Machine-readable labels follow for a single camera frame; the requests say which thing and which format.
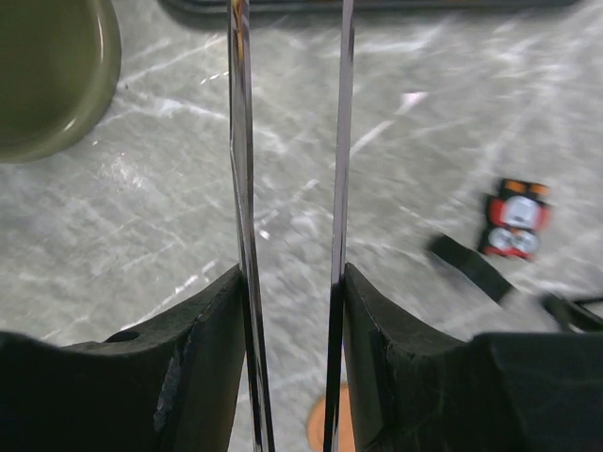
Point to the black serving tray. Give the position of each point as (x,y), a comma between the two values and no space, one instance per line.
(277,6)

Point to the orange coaster front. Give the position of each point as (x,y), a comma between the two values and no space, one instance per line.
(315,423)

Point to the black cartoon figurine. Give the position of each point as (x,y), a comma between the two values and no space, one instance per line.
(515,217)

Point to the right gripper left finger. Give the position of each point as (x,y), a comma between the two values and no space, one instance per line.
(167,384)

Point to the black music stand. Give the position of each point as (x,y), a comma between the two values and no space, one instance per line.
(571,315)

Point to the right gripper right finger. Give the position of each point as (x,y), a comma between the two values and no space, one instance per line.
(414,388)

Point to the green three-tier serving stand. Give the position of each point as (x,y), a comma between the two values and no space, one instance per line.
(60,65)

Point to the metal tongs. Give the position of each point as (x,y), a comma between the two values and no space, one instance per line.
(241,156)

